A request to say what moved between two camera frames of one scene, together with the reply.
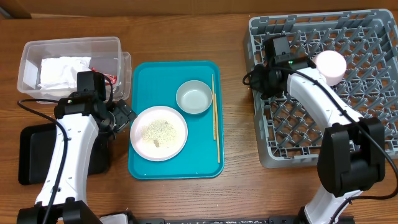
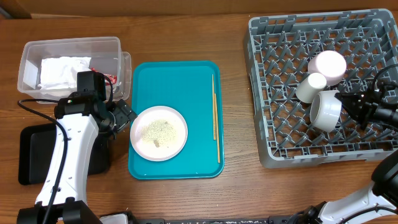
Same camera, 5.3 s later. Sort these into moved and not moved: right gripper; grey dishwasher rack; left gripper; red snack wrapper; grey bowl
Moved: right gripper; grey bowl
Not moved: red snack wrapper; grey dishwasher rack; left gripper
